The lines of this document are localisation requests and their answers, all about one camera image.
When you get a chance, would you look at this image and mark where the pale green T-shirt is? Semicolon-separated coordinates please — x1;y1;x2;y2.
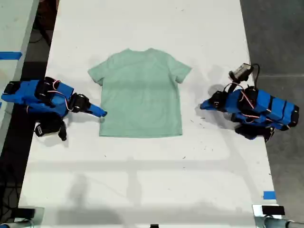
87;47;192;138

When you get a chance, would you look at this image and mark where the long blue tape strip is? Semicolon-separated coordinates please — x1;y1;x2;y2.
0;50;23;60

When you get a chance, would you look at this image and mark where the short blue tape piece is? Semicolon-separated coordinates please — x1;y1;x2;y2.
263;190;277;200

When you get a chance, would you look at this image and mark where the wide black box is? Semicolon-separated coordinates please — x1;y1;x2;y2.
261;205;285;216

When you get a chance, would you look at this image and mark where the small black box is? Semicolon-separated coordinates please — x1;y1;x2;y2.
17;207;36;219

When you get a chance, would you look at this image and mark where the black camera stalk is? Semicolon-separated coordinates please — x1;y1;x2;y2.
57;120;68;142

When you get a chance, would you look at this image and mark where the grey camera box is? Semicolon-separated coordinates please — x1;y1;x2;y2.
228;63;252;82

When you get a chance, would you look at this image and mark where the black camera box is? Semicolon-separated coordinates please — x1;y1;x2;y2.
34;118;61;138

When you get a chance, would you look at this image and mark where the black camera cable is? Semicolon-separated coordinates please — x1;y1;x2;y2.
249;63;261;90

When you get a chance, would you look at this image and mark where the white metal bracket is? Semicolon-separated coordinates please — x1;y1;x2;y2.
252;204;287;228

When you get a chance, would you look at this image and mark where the grey frame tube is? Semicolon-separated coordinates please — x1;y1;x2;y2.
263;217;304;228

